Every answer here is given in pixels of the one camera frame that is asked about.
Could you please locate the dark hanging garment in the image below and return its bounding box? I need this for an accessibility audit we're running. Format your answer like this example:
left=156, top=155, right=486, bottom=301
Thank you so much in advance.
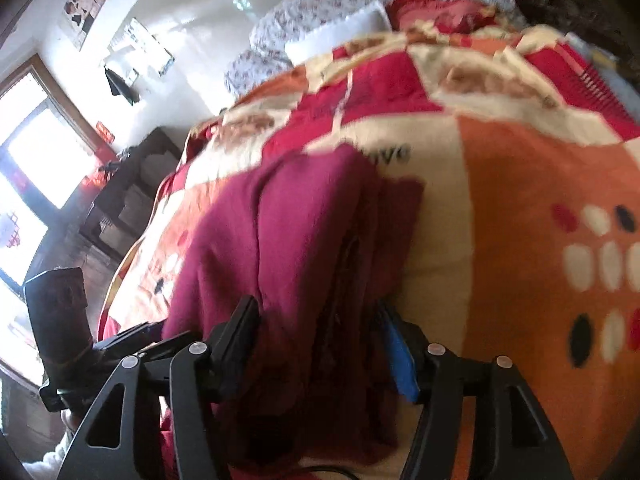
left=103, top=66, right=136, bottom=107

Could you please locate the red ruffled pillow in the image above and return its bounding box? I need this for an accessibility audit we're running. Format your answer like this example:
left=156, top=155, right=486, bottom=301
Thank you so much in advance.
left=387, top=0, right=501, bottom=36

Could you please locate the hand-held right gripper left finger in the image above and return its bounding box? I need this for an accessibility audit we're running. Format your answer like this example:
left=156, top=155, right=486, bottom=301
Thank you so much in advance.
left=57, top=296, right=261, bottom=480

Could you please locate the wall calendar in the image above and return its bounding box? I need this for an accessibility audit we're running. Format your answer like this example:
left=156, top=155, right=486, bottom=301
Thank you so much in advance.
left=107, top=16, right=176, bottom=79

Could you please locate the wall poster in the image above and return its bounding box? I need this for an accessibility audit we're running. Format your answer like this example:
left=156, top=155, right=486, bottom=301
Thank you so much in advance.
left=62, top=0, right=114, bottom=52

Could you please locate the person's left forearm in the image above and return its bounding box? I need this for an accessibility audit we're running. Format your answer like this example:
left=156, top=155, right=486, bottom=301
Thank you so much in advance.
left=22, top=437, right=73, bottom=480

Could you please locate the white pillow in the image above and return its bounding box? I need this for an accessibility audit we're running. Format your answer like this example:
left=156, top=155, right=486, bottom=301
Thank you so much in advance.
left=284, top=1, right=393, bottom=63

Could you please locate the maroon garment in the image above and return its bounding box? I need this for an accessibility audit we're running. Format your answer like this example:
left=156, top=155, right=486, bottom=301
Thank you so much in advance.
left=160, top=144, right=426, bottom=473

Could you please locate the dark wooden cabinet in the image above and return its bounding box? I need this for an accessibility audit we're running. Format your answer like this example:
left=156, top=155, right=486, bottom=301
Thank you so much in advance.
left=79, top=127, right=183, bottom=263

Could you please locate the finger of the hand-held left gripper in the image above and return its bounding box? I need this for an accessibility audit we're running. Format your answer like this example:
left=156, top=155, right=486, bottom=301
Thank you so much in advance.
left=97, top=322, right=168, bottom=361

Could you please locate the red orange printed blanket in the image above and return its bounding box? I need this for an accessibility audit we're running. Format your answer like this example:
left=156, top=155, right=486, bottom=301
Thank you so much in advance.
left=97, top=22, right=640, bottom=480

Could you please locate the carved dark wooden headboard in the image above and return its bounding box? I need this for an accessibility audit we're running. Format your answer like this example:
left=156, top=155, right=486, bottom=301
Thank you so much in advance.
left=487, top=0, right=640, bottom=91

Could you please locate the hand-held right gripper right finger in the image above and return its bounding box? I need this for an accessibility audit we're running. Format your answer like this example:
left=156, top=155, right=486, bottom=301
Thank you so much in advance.
left=376, top=300, right=576, bottom=480

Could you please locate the wooden framed window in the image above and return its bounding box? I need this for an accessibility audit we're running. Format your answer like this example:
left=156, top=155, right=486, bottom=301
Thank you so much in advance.
left=0, top=54, right=117, bottom=386

